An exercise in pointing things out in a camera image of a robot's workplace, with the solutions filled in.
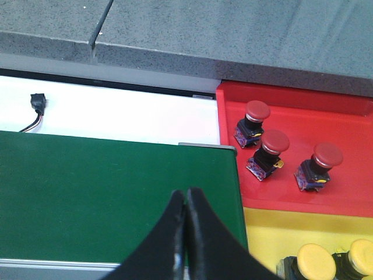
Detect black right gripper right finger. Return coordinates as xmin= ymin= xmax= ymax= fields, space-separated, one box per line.
xmin=186 ymin=187 xmax=279 ymax=279

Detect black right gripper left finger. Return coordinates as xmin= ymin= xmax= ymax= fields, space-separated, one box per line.
xmin=103 ymin=190 xmax=185 ymax=279

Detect yellow mushroom push button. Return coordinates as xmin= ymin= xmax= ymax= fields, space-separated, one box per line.
xmin=332 ymin=239 xmax=372 ymax=279
xmin=276 ymin=243 xmax=336 ymax=280

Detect red mushroom push button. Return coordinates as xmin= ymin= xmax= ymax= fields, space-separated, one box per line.
xmin=234 ymin=100 xmax=270 ymax=149
xmin=246 ymin=129 xmax=290 ymax=181
xmin=294 ymin=142 xmax=343 ymax=192

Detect yellow plastic tray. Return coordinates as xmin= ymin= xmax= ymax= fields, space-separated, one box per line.
xmin=244 ymin=208 xmax=372 ymax=272

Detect green conveyor belt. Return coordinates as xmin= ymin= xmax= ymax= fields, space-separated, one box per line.
xmin=1 ymin=131 xmax=247 ymax=263

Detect red object behind conveyor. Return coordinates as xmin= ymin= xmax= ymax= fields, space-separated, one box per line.
xmin=216 ymin=82 xmax=372 ymax=217

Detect white conveyor motor housing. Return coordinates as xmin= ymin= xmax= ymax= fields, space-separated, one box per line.
xmin=1 ymin=76 xmax=220 ymax=144

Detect white panel under slabs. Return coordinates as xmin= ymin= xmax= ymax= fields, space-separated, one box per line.
xmin=1 ymin=54 xmax=221 ymax=96

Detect grey stone slab right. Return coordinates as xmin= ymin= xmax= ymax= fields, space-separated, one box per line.
xmin=95 ymin=1 xmax=372 ymax=97

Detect grey stone slab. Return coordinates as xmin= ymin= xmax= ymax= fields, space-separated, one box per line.
xmin=0 ymin=0 xmax=114 ymax=64
xmin=95 ymin=1 xmax=372 ymax=97

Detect grey stone slab left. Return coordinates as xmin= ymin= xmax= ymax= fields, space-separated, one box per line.
xmin=0 ymin=0 xmax=114 ymax=64

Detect conveyor end roller bracket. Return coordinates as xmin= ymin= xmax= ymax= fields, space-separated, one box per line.
xmin=178 ymin=142 xmax=238 ymax=157

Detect aluminium conveyor side rail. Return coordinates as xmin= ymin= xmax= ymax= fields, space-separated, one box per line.
xmin=1 ymin=258 xmax=119 ymax=279

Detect black connector with cable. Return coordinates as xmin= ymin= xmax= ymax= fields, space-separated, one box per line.
xmin=19 ymin=93 xmax=47 ymax=132

